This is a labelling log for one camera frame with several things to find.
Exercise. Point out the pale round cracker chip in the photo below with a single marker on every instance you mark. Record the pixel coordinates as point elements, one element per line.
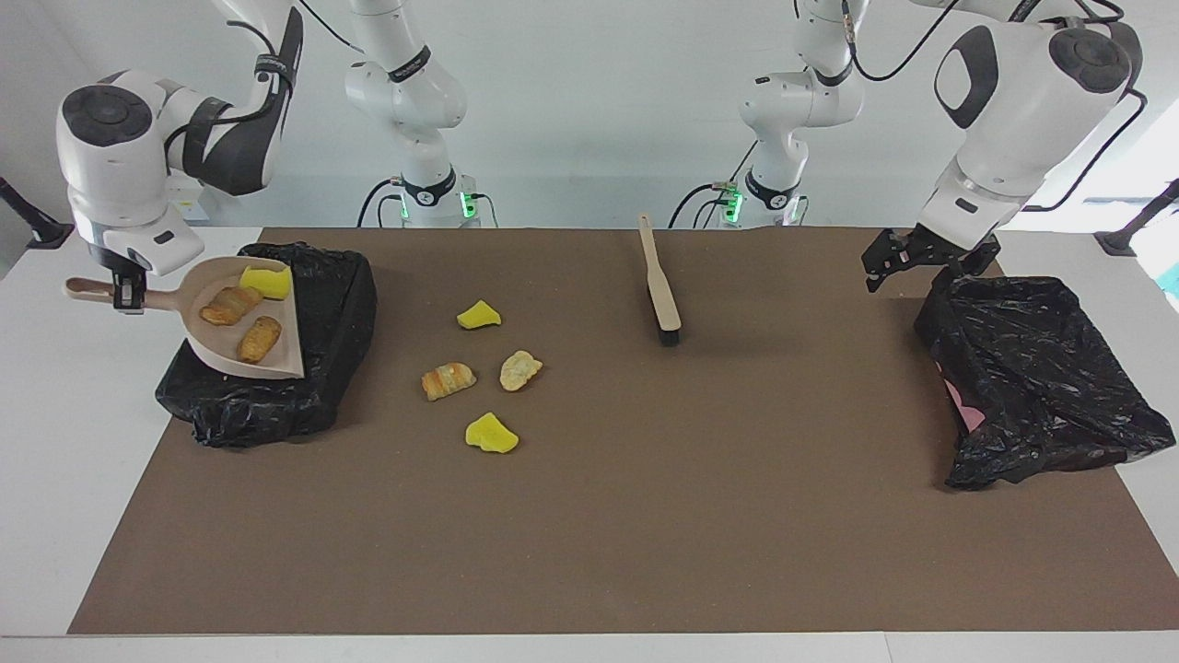
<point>520,370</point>

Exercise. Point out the teal object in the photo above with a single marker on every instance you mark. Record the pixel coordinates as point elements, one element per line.
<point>1172,281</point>

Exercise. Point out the yellow curved sponge piece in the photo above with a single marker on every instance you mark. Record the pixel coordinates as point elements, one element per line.
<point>491,435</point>

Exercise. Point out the right black trash bag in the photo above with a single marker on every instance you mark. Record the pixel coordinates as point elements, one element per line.
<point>332,304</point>

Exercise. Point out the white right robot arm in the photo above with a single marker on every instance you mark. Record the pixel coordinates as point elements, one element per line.
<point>120,184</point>

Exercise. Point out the brown paper table mat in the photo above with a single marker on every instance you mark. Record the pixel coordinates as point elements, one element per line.
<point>589,571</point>

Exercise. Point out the brown round bread bun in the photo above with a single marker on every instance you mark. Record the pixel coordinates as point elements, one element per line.
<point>260,339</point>

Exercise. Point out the yellow sponge wedge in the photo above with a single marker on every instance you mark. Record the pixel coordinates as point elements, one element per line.
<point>479,316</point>

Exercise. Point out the yellow sponge piece with notch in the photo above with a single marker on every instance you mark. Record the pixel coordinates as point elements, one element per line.
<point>267,284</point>

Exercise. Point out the beige plastic dustpan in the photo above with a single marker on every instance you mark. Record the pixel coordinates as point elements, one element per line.
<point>214,343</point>

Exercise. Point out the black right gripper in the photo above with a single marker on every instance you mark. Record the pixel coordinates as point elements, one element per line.
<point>129,278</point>

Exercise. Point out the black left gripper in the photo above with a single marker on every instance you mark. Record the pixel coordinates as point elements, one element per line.
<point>958,256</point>

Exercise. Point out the green lit connector box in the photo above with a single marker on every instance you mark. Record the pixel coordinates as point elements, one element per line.
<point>732,204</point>
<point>468,204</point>

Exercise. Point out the black trash bag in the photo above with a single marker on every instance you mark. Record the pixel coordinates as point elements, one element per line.
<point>1041,368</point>
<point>332,304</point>

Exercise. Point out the white cardboard box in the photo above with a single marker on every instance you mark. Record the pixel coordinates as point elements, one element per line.
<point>198,207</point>

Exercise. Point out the striped croissant piece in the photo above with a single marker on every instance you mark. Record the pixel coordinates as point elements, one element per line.
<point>449,381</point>

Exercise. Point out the pale flaky pastry piece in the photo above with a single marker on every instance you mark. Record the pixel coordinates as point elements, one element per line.
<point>230,306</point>

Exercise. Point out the left black trash bag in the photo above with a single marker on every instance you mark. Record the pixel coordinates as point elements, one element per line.
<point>1041,368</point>

